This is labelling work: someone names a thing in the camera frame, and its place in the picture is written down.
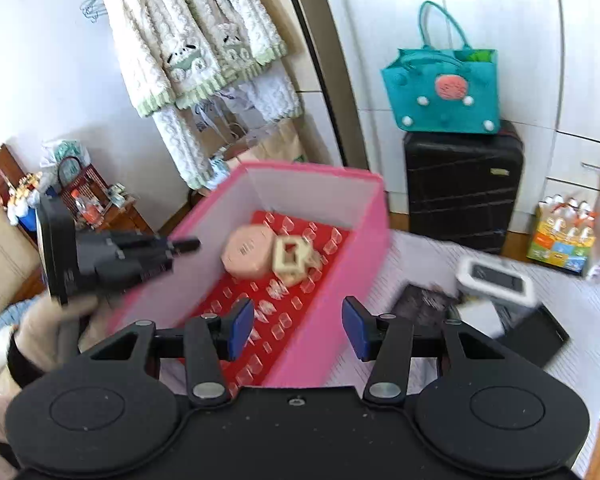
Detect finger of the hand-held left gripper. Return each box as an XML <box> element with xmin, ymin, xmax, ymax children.
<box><xmin>75</xmin><ymin>232</ymin><xmax>202</xmax><ymax>291</ymax></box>

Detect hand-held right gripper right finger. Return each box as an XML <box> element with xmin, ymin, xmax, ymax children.
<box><xmin>342</xmin><ymin>296</ymin><xmax>518</xmax><ymax>406</ymax></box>

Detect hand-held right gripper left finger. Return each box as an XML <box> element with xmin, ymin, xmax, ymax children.
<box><xmin>87</xmin><ymin>299</ymin><xmax>256</xmax><ymax>408</ymax></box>

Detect pink cardboard box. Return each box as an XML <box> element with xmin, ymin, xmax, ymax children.
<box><xmin>107</xmin><ymin>161</ymin><xmax>392</xmax><ymax>390</ymax></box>

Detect pink round compact case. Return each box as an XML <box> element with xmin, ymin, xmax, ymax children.
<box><xmin>221</xmin><ymin>224</ymin><xmax>281</xmax><ymax>278</ymax></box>

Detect cream hair claw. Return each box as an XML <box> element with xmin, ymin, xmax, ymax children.
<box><xmin>272</xmin><ymin>235</ymin><xmax>323</xmax><ymax>286</ymax></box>

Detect grey pocket router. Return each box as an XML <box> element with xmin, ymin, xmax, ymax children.
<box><xmin>455</xmin><ymin>256</ymin><xmax>538</xmax><ymax>307</ymax></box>

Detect person's left forearm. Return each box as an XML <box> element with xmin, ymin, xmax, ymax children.
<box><xmin>7</xmin><ymin>295</ymin><xmax>101</xmax><ymax>386</ymax></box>

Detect wooden nightstand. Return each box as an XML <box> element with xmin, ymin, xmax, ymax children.
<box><xmin>62</xmin><ymin>195</ymin><xmax>153</xmax><ymax>238</ymax></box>

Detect wooden side table with clutter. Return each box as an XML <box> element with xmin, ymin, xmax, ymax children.
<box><xmin>0</xmin><ymin>144</ymin><xmax>46</xmax><ymax>311</ymax></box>

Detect black patterned card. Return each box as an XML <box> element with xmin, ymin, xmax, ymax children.
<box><xmin>390</xmin><ymin>284</ymin><xmax>461</xmax><ymax>326</ymax></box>

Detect cluster of small figurines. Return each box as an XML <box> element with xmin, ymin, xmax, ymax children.
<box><xmin>5</xmin><ymin>172</ymin><xmax>43</xmax><ymax>226</ymax></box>

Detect blue cloth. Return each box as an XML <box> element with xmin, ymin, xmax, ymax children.
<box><xmin>0</xmin><ymin>302</ymin><xmax>33</xmax><ymax>346</ymax></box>

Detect white bag green pattern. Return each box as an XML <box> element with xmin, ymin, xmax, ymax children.
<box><xmin>41</xmin><ymin>138</ymin><xmax>90</xmax><ymax>171</ymax></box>

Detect white fluffy pajama pants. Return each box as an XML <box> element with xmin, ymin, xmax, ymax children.
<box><xmin>152</xmin><ymin>70</ymin><xmax>301</xmax><ymax>188</ymax></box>

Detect black suitcase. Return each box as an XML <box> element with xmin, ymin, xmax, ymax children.
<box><xmin>402</xmin><ymin>120</ymin><xmax>526</xmax><ymax>256</ymax></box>

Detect black tray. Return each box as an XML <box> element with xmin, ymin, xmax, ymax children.
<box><xmin>497</xmin><ymin>302</ymin><xmax>571</xmax><ymax>370</ymax></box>

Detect brown paper bag green print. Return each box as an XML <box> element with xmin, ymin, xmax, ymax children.
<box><xmin>250</xmin><ymin>120</ymin><xmax>306</xmax><ymax>166</ymax></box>

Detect colourful drink bottle pack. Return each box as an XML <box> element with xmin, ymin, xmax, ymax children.
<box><xmin>526</xmin><ymin>194</ymin><xmax>598</xmax><ymax>276</ymax></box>

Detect teal felt handbag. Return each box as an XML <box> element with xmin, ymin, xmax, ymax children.
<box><xmin>381</xmin><ymin>0</ymin><xmax>502</xmax><ymax>135</ymax></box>

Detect white fluffy pajama top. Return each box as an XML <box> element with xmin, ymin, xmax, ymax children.
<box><xmin>100</xmin><ymin>0</ymin><xmax>288</xmax><ymax>118</ymax></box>

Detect black garment rack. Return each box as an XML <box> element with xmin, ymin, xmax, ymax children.
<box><xmin>275</xmin><ymin>0</ymin><xmax>371</xmax><ymax>171</ymax></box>

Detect white wardrobe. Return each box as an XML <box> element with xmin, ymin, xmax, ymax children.
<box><xmin>315</xmin><ymin>0</ymin><xmax>600</xmax><ymax>231</ymax></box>

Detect dark red wire basket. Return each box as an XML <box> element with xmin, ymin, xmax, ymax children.
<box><xmin>57</xmin><ymin>156</ymin><xmax>106</xmax><ymax>223</ymax></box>

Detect wire clothes hangers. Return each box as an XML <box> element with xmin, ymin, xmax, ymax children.
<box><xmin>79</xmin><ymin>0</ymin><xmax>107</xmax><ymax>24</ymax></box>

